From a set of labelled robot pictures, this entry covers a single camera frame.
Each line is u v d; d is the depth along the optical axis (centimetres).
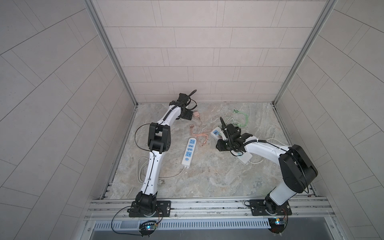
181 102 79
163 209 71
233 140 68
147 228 64
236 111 112
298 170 47
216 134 96
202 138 97
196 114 108
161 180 78
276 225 68
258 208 71
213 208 72
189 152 88
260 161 85
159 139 65
